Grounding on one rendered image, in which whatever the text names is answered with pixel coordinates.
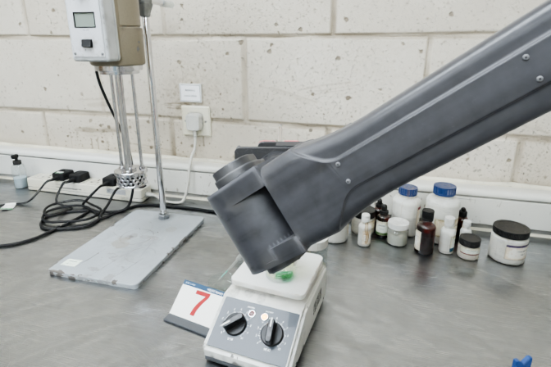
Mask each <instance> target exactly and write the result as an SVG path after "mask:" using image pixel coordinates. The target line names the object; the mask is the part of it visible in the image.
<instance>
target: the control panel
mask: <svg viewBox="0 0 551 367"><path fill-rule="evenodd" d="M250 311H254V316H250V315H249V312H250ZM233 313H243V315H244V317H245V319H246V322H247V324H246V328H245V330H244V331H243V332H242V333H241V334H240V335H237V336H231V335H229V334H228V333H227V332H226V331H225V330H224V329H223V327H222V326H221V325H222V322H223V321H225V320H226V318H227V317H228V316H229V315H231V314H233ZM264 314H265V315H267V319H262V315H264ZM299 316H300V315H299V314H295V313H292V312H288V311H285V310H280V309H276V308H273V307H269V306H264V305H260V304H257V303H253V302H250V301H244V300H240V299H237V298H233V297H226V298H225V301H224V303H223V306H222V308H221V311H220V313H219V315H218V317H217V320H216V322H215V325H214V327H213V330H212V332H211V335H210V337H209V339H208V341H207V345H208V346H211V347H216V348H219V349H222V350H224V351H229V352H232V353H235V354H238V355H241V356H246V357H248V358H251V359H254V360H259V361H261V362H264V363H267V364H270V365H275V366H278V367H285V366H286V364H287V360H288V358H289V353H290V349H291V346H292V343H293V340H294V335H295V332H296V328H297V325H298V320H299ZM270 318H273V319H274V320H275V322H276V323H277V324H279V325H280V326H281V328H282V329H283V332H284V336H283V339H282V341H281V342H280V343H279V344H278V345H276V346H274V347H269V346H267V345H265V344H264V343H263V342H262V340H261V330H262V328H263V326H264V325H265V324H268V321H269V319H270Z"/></svg>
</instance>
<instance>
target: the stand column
mask: <svg viewBox="0 0 551 367"><path fill-rule="evenodd" d="M142 21H143V37H144V46H145V55H146V64H147V72H148V89H149V98H150V107H151V116H152V124H153V141H154V150H155V159H156V167H157V184H158V193H159V202H160V210H161V212H160V213H159V217H158V219H159V220H167V219H169V218H170V216H169V212H168V211H166V196H165V187H164V178H163V168H162V150H161V141H160V132H159V123H158V113H157V96H156V87H155V77H154V68H153V50H152V41H151V32H150V23H149V17H146V16H143V17H142Z"/></svg>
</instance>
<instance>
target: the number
mask: <svg viewBox="0 0 551 367"><path fill-rule="evenodd" d="M222 298H223V297H221V296H218V295H216V294H213V293H210V292H206V291H203V290H201V289H198V288H194V287H191V286H189V285H186V284H184V286H183V287H182V289H181V292H180V295H179V296H178V298H177V300H176V303H175V305H174V307H173V309H172V310H174V311H177V312H180V313H181V314H184V315H188V316H190V317H193V318H195V319H199V320H201V321H203V322H206V323H209V324H212V322H213V320H214V318H215V316H216V313H217V310H218V308H219V306H220V304H221V301H222Z"/></svg>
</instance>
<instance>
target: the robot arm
mask: <svg viewBox="0 0 551 367"><path fill-rule="evenodd" d="M550 111H551V0H547V1H545V2H543V3H541V4H540V5H539V6H537V7H535V8H534V9H532V10H531V11H528V12H527V13H526V14H525V15H523V16H521V17H519V18H518V19H516V20H515V21H513V22H512V23H510V24H509V25H507V26H505V27H504V28H502V29H501V30H499V31H498V32H496V33H494V34H492V35H491V36H489V37H488V38H487V39H485V40H483V41H482V42H480V43H478V44H477V45H476V46H474V47H473V48H471V49H469V50H467V51H466V52H464V53H463V54H461V55H460V56H458V57H456V58H455V59H453V60H451V61H450V62H449V63H447V64H446V65H444V66H442V67H440V68H439V69H438V70H436V71H434V72H433V73H431V74H430V75H427V76H426V77H425V78H424V79H422V80H420V81H418V82H417V83H415V84H414V85H413V86H411V87H409V88H407V89H406V90H404V91H403V92H401V93H400V94H398V95H397V96H395V97H393V98H391V99H390V100H388V101H387V102H385V103H384V104H382V105H381V106H379V107H377V108H376V109H375V110H373V111H371V112H370V113H368V114H366V115H365V116H363V117H362V118H360V119H358V120H356V121H354V122H353V123H349V124H348V125H345V126H344V127H343V128H341V129H338V130H336V131H335V132H332V133H330V134H327V135H325V136H322V137H320V138H316V139H310V140H307V141H304V142H299V141H298V140H285V141H284V142H276V141H275V140H262V141H260V142H259V143H258V146H257V147H241V146H240V145H238V146H237V148H236V149H235V159H234V160H233V161H232V162H230V163H228V164H227V165H225V166H223V167H222V168H220V169H219V170H218V171H217V172H215V173H214V174H213V176H212V177H213V178H214V180H215V181H216V182H215V185H216V187H217V188H218V190H217V191H216V192H214V193H213V194H212V195H211V196H210V197H208V198H207V200H208V201H209V203H210V204H211V206H212V208H213V210H214V211H215V213H216V215H217V217H218V218H219V220H220V222H221V223H222V225H223V226H224V228H225V230H226V232H227V233H228V234H229V236H230V238H231V240H232V242H233V243H234V245H235V246H236V248H237V250H238V252H239V254H240V255H241V256H242V258H243V260H244V262H245V264H246V265H247V267H248V268H249V270H250V272H251V273H252V274H260V273H262V272H264V271H266V270H267V272H268V273H269V274H274V273H276V272H278V271H280V270H282V269H284V268H286V267H287V266H289V265H291V264H293V263H294V262H295V261H297V260H300V259H301V257H302V256H303V255H304V254H305V253H306V252H307V250H308V248H309V247H310V246H311V245H313V244H315V243H317V242H320V241H322V240H324V239H326V238H328V237H330V236H332V235H334V234H336V233H338V232H340V231H341V230H342V229H343V228H344V227H345V226H346V225H347V224H348V223H349V222H350V221H351V220H352V219H353V218H354V217H355V216H356V215H358V214H359V213H361V212H362V211H363V210H365V209H366V208H367V207H369V206H370V205H371V204H373V203H374V202H376V201H378V200H379V199H381V198H382V197H384V196H385V195H387V194H388V193H391V192H393V191H394V190H395V189H397V188H400V187H401V186H403V185H404V184H407V183H409V182H411V181H413V180H414V179H417V178H419V177H421V176H422V175H424V174H427V173H429V172H431V171H432V170H435V169H437V168H439V167H441V166H442V165H445V164H447V163H449V162H450V161H453V160H455V159H457V158H459V157H460V156H463V155H465V154H467V153H468V152H471V151H473V150H475V149H477V148H478V147H481V146H483V145H485V144H487V143H489V142H491V141H493V140H495V139H496V138H499V137H501V136H503V135H505V134H507V133H509V132H511V131H513V130H514V129H517V128H519V127H520V126H522V125H524V124H526V123H528V122H530V121H532V120H534V119H536V118H538V117H540V116H542V115H544V114H546V113H548V112H550Z"/></svg>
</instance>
